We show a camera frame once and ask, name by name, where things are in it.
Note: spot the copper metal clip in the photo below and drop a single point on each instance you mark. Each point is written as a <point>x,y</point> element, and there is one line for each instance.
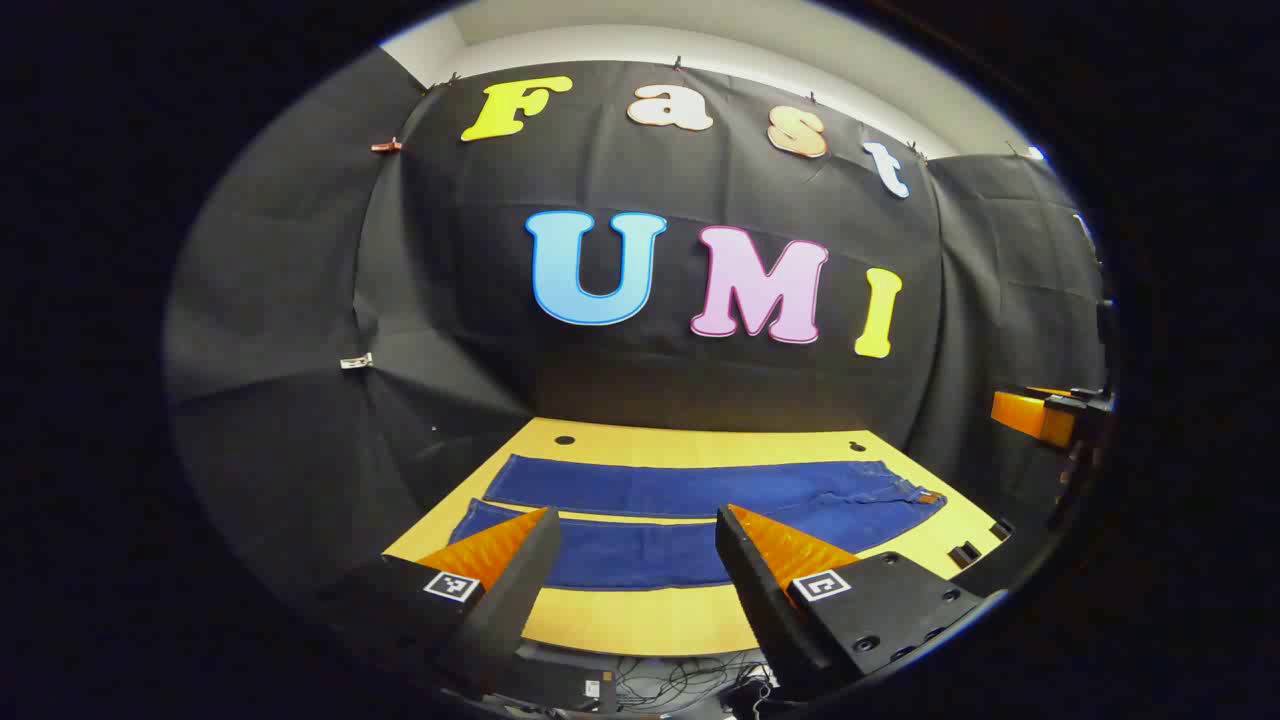
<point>386,146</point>

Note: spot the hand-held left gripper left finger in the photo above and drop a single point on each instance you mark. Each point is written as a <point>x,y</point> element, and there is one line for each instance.
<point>520,590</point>

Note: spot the black table edge clamp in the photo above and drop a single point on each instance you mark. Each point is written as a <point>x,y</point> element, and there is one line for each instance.
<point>1001,528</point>
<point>965,553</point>

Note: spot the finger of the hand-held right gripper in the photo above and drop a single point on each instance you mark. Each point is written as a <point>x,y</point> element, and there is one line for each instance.
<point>1030,418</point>

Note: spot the blue denim jeans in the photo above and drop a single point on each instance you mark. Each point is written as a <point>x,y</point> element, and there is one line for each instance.
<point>650,490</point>

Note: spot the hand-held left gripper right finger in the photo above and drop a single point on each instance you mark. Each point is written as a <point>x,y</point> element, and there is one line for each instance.
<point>755,590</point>

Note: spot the black box with white label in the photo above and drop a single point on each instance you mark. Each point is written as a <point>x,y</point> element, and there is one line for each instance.
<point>565,685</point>

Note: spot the white metal clip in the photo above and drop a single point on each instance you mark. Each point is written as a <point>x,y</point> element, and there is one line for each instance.
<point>356,361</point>

